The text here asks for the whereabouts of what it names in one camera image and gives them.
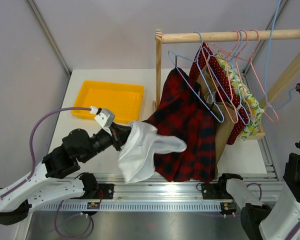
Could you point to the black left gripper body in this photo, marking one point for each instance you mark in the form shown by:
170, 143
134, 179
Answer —
117, 140

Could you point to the lemon print skirt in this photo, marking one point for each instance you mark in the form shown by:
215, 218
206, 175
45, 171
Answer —
257, 110

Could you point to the pink hanger with lemon skirt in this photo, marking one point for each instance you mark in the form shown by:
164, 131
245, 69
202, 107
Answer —
250, 64

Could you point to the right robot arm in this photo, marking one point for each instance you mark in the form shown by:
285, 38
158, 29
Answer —
258, 220

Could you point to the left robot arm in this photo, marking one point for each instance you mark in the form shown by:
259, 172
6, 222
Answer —
27, 195

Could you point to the red black plaid skirt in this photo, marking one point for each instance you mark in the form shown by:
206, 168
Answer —
182, 115

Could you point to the blue hanger with plaid skirt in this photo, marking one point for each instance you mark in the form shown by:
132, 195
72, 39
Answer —
173, 57

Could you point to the tan brown skirt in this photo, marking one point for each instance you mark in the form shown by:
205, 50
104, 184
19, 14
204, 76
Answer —
209, 94

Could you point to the red white polka-dot skirt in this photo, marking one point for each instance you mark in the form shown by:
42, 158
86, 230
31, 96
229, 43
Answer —
224, 89

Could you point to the yellow plastic tray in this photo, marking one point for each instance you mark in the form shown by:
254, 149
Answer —
124, 100

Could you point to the wooden rack rod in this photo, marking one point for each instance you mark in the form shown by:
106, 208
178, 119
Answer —
230, 36

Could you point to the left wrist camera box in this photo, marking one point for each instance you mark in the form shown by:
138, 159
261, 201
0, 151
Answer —
104, 117

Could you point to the wooden rack left post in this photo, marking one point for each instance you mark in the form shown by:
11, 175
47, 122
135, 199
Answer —
158, 69

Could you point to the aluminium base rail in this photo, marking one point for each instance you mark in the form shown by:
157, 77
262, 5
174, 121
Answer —
152, 195

